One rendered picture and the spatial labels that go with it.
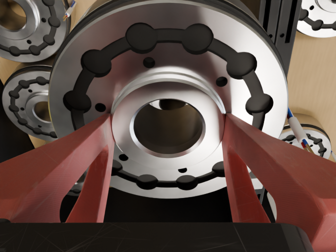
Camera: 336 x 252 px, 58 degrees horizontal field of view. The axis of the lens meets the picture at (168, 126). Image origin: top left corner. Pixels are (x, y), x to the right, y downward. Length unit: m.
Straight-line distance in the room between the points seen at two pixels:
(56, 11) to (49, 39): 0.03
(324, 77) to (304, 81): 0.02
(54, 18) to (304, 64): 0.28
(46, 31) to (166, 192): 0.22
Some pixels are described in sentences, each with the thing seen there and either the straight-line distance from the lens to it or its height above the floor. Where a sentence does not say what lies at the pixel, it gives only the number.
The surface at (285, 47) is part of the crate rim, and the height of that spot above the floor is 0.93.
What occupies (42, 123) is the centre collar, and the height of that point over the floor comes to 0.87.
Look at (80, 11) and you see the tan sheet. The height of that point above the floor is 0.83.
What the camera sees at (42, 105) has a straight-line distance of 0.40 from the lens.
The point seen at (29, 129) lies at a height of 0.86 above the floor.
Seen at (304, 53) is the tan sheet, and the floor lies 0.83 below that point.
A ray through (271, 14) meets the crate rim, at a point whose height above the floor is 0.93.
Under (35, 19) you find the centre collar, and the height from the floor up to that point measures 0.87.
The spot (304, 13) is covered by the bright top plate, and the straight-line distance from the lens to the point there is 0.33.
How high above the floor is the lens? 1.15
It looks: 50 degrees down
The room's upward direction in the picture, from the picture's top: 178 degrees clockwise
